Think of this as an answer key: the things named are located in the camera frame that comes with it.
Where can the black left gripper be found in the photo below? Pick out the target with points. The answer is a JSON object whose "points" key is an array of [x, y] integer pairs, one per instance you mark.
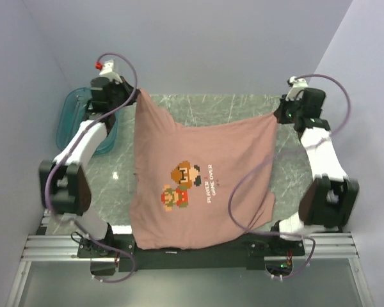
{"points": [[126, 87]]}

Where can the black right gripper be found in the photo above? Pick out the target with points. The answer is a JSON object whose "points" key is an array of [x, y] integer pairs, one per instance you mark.
{"points": [[279, 112]]}

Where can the pink t shirt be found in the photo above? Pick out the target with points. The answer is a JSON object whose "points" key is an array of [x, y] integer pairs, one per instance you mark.
{"points": [[199, 186]]}

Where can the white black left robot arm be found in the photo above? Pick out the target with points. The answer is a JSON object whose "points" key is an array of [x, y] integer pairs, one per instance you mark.
{"points": [[64, 187]]}

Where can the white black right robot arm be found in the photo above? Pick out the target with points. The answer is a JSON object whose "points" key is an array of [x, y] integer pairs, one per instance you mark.
{"points": [[329, 200]]}

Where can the teal transparent plastic bin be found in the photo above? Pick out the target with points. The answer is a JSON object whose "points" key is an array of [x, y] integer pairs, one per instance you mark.
{"points": [[72, 115]]}

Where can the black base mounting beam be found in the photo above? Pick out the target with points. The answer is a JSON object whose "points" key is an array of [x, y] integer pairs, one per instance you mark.
{"points": [[248, 251]]}

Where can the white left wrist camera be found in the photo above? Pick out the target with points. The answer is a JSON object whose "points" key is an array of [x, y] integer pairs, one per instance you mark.
{"points": [[107, 70]]}

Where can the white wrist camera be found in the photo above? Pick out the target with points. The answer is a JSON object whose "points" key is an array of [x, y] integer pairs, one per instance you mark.
{"points": [[107, 70], [297, 85]]}

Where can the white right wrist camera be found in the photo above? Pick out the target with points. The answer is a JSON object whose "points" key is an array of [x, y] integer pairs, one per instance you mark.
{"points": [[297, 85]]}

